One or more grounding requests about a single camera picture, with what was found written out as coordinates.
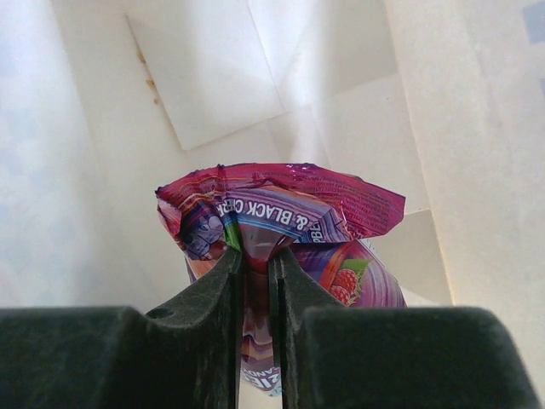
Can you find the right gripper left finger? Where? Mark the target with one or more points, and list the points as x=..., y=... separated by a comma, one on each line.
x=185, y=353

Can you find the purple berries snack pack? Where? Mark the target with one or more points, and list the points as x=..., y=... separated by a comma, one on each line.
x=325, y=218

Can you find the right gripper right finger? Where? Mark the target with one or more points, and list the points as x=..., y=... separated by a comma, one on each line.
x=333, y=356

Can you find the blue checkered paper bag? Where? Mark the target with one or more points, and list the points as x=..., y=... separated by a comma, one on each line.
x=103, y=101

